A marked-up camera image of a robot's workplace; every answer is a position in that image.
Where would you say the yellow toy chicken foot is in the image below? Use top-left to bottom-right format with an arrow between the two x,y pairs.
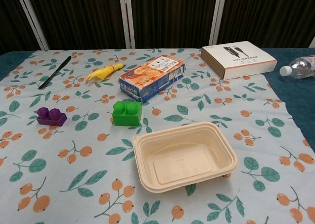
85,63 -> 123,82

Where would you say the orange blue snack box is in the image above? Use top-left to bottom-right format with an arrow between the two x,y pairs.
118,55 -> 186,103

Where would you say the beige plastic food container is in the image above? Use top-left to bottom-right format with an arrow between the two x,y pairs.
133,122 -> 239,192

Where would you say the clear plastic water bottle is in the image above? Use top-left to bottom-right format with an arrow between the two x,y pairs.
279,54 -> 315,79

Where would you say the slim table knife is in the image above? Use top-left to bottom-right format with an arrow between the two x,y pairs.
38,56 -> 72,90

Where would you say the floral tablecloth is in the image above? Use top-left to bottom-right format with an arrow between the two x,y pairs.
0,48 -> 315,224

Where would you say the green toy brick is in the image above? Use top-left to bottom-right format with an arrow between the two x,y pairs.
112,101 -> 143,128

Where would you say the white cable packaging box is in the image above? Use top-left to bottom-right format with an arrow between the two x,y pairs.
200,41 -> 278,80

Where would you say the small purple object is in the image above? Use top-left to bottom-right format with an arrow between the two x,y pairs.
36,107 -> 67,127

